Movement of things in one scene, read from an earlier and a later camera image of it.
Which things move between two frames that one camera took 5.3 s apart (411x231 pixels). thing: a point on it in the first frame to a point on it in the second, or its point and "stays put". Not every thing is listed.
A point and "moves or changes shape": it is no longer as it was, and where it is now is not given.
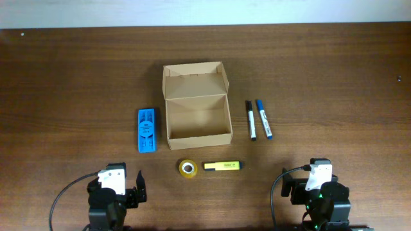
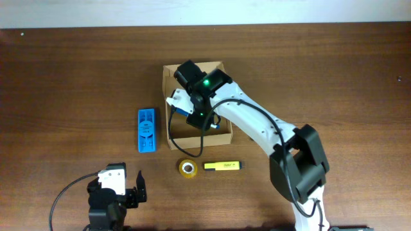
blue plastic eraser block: (146, 131) stays put
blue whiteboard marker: (264, 119) moves or changes shape
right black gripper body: (299, 195) to (196, 117)
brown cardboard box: (197, 106) stays put
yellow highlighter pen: (223, 165) stays put
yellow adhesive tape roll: (188, 169) stays put
